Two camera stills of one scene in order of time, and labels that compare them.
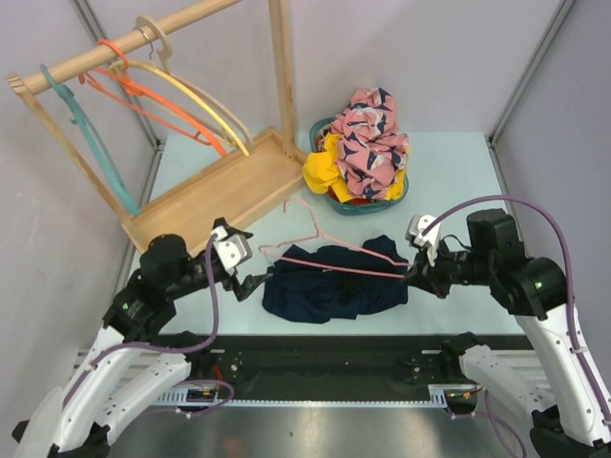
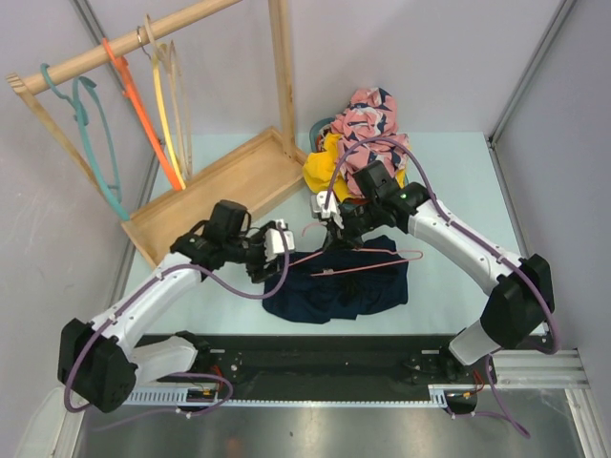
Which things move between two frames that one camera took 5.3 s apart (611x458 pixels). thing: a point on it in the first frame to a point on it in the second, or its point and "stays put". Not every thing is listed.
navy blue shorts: [318, 283] stays put
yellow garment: [322, 173] stays put
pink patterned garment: [370, 152] stays put
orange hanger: [122, 74] to [131, 91]
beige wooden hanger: [189, 86] to [178, 100]
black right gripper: [422, 274] to [342, 237]
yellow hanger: [188, 92] to [158, 89]
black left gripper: [248, 284] to [257, 271]
